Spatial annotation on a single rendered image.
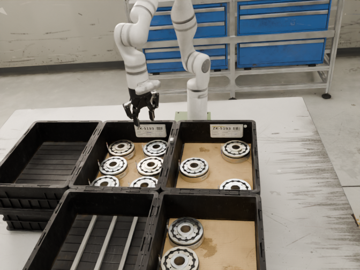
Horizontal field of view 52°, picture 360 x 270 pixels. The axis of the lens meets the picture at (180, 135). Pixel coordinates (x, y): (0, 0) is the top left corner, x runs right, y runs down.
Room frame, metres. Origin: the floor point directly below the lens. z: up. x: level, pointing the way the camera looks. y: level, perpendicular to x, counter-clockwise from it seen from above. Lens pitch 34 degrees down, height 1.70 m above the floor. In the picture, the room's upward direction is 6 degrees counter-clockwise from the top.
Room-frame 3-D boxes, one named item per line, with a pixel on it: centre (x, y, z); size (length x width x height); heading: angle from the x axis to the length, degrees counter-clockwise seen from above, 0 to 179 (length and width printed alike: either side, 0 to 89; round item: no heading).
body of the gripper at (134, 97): (1.14, 0.12, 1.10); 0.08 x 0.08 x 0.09
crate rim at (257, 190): (1.01, -0.11, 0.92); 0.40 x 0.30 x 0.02; 169
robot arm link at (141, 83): (1.12, 0.11, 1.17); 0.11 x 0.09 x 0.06; 34
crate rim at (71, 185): (1.06, 0.19, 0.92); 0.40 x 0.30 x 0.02; 169
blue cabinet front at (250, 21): (2.91, -0.91, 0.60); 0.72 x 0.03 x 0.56; 83
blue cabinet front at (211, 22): (3.00, -0.11, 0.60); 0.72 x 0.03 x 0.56; 83
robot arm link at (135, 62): (1.14, 0.13, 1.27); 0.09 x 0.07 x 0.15; 62
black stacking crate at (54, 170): (1.12, 0.48, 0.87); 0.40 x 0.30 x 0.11; 169
